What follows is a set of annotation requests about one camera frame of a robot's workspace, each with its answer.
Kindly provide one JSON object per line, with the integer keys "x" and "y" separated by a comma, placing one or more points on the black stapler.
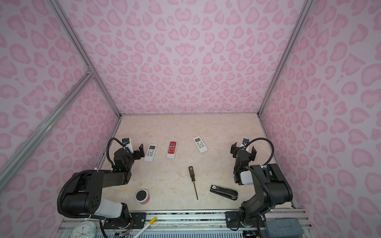
{"x": 224, "y": 192}

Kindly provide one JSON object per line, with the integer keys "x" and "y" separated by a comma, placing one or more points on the white remote control right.
{"x": 200, "y": 144}

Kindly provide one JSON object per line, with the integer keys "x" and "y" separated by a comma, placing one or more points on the white remote control left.
{"x": 150, "y": 154}

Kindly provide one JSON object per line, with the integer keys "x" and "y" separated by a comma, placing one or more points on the aluminium frame strut left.
{"x": 20, "y": 157}

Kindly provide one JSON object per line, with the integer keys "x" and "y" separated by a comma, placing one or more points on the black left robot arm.
{"x": 81, "y": 196}

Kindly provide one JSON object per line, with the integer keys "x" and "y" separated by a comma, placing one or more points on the white analog clock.
{"x": 87, "y": 229}

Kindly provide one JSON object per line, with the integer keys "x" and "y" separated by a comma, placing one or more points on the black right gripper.
{"x": 243, "y": 151}

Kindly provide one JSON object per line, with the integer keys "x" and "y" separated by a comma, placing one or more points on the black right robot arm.
{"x": 270, "y": 185}

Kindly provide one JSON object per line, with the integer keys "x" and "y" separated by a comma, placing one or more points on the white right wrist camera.
{"x": 245, "y": 143}

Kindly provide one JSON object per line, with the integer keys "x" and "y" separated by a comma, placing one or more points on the pink black tape roll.
{"x": 142, "y": 196}

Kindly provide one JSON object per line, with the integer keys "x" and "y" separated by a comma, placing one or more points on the red and white remote control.
{"x": 172, "y": 148}

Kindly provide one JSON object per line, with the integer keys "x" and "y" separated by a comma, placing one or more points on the aluminium frame strut right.
{"x": 294, "y": 35}

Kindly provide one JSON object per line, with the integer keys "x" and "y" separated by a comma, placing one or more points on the yellow capped white marker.
{"x": 145, "y": 228}

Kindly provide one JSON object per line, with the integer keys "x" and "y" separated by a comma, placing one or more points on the grey cloth pad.
{"x": 283, "y": 228}

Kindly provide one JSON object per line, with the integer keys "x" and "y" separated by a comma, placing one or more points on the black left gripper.
{"x": 136, "y": 152}

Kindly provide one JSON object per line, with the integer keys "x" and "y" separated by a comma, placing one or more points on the aluminium rail base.
{"x": 169, "y": 224}

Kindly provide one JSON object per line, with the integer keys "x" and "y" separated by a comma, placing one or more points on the black yellow handled screwdriver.
{"x": 192, "y": 176}

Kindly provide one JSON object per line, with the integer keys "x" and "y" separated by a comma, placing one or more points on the aluminium frame strut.
{"x": 294, "y": 35}
{"x": 20, "y": 157}

